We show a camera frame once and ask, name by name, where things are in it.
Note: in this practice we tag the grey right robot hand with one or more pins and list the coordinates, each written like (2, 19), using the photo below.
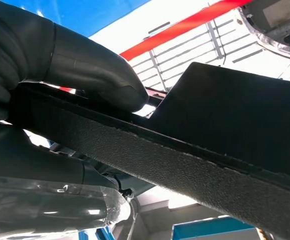
(85, 66)

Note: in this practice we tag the blue metal shelf rack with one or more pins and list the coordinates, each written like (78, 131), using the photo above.
(85, 13)

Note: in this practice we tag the red barrier belt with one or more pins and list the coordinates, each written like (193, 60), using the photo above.
(185, 26)

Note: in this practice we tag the white car body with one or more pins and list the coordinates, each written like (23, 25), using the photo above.
(272, 20)

